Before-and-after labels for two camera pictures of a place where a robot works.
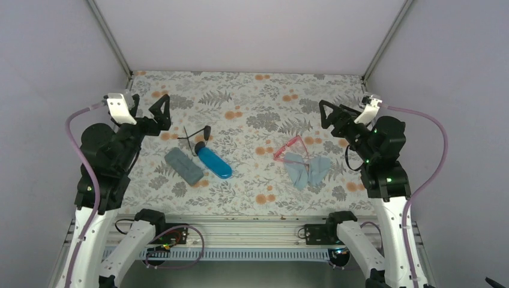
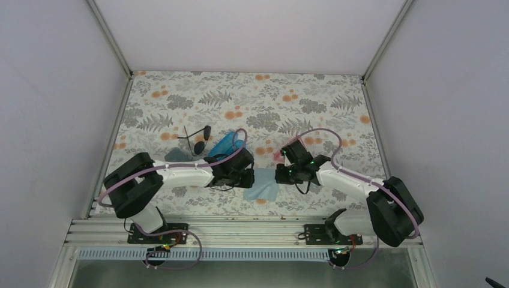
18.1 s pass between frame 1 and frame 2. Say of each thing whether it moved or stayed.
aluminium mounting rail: stayed
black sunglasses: stayed
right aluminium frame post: stayed
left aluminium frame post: stayed
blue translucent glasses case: moved
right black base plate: stayed
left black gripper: moved
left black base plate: stayed
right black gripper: moved
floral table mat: stayed
